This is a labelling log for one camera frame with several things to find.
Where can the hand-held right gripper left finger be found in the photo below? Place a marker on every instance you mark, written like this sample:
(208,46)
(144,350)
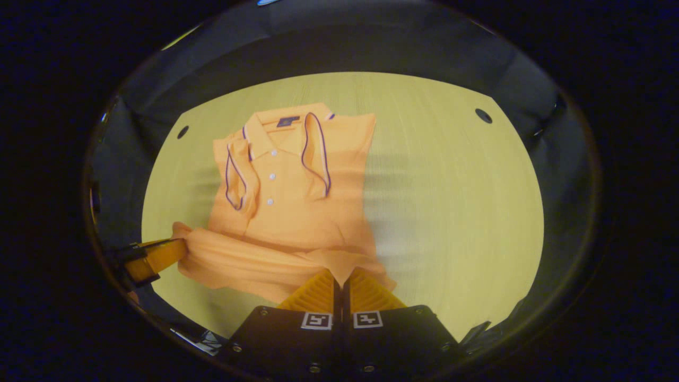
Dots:
(331,302)

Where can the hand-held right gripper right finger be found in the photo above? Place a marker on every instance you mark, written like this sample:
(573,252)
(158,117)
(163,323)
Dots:
(349,302)

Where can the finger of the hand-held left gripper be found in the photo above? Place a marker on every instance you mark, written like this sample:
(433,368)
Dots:
(154,260)

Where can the orange T-shirt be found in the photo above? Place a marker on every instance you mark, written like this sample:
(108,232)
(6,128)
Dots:
(297,223)

